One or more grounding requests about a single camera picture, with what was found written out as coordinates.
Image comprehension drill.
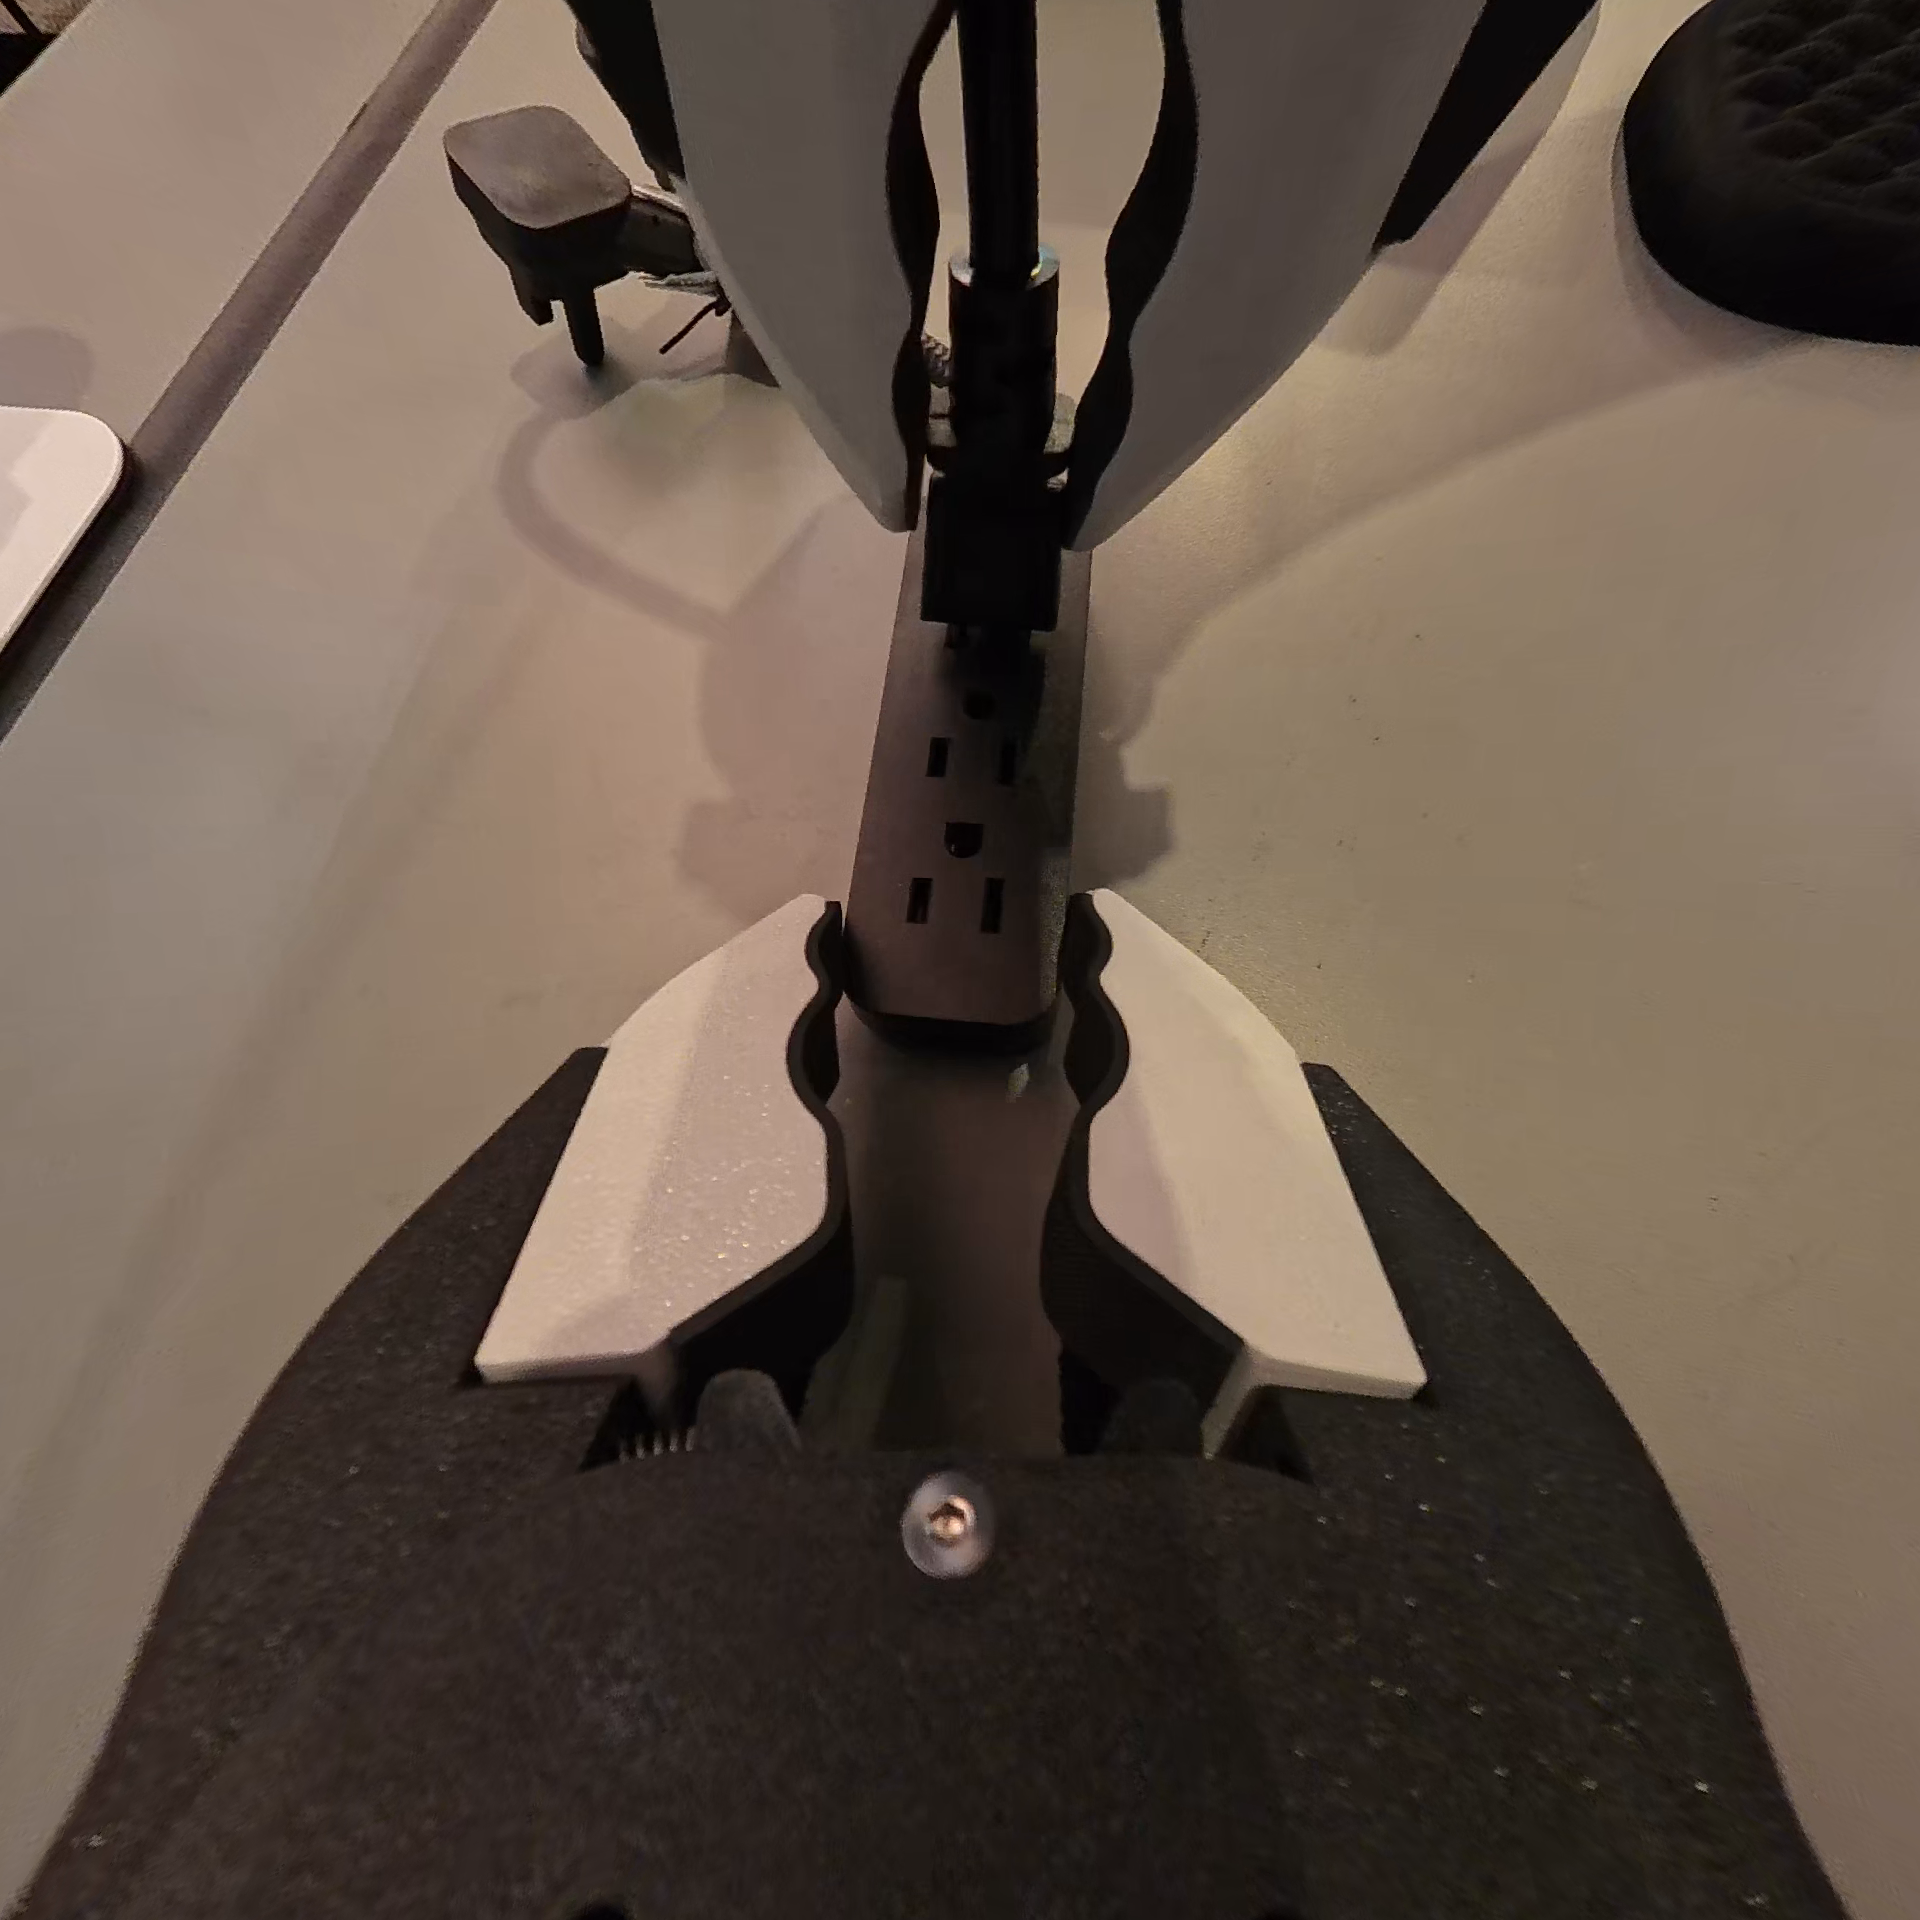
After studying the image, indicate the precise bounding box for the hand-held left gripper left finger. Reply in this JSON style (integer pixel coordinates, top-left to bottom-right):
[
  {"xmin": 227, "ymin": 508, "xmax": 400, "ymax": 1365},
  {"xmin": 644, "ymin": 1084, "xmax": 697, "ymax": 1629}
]
[{"xmin": 473, "ymin": 892, "xmax": 851, "ymax": 1429}]

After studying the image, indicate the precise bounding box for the grey and black plug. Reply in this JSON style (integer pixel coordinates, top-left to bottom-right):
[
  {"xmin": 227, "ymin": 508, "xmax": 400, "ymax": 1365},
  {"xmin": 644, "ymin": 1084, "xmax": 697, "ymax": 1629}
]
[{"xmin": 442, "ymin": 108, "xmax": 730, "ymax": 371}]

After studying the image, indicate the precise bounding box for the black rounded object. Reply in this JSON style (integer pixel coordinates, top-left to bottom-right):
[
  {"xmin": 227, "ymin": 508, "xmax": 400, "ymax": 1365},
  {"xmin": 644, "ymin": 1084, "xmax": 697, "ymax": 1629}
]
[{"xmin": 1622, "ymin": 0, "xmax": 1920, "ymax": 351}]

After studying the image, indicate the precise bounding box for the black power strip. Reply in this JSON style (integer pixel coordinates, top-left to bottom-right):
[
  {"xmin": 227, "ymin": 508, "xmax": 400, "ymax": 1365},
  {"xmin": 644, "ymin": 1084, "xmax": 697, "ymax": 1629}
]
[{"xmin": 841, "ymin": 516, "xmax": 1097, "ymax": 1057}]

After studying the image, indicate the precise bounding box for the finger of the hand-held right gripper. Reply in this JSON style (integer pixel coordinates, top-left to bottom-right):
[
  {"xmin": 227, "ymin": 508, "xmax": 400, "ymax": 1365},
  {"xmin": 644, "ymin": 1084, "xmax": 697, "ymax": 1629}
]
[
  {"xmin": 1063, "ymin": 0, "xmax": 1487, "ymax": 552},
  {"xmin": 648, "ymin": 0, "xmax": 962, "ymax": 535}
]

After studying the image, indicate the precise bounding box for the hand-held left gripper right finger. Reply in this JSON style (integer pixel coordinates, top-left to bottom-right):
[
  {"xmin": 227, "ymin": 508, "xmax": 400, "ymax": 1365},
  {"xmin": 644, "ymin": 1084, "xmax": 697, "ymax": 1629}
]
[{"xmin": 1050, "ymin": 889, "xmax": 1430, "ymax": 1459}]

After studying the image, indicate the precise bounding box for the black power plug with cable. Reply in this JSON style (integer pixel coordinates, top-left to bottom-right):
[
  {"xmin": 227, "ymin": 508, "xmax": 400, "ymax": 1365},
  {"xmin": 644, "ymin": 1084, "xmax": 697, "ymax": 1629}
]
[{"xmin": 914, "ymin": 0, "xmax": 1079, "ymax": 636}]

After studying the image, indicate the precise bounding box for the white rounded plastic plate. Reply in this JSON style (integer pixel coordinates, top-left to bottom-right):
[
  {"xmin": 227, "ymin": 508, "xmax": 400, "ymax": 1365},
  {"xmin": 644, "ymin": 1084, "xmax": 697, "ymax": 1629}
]
[{"xmin": 0, "ymin": 403, "xmax": 130, "ymax": 681}]

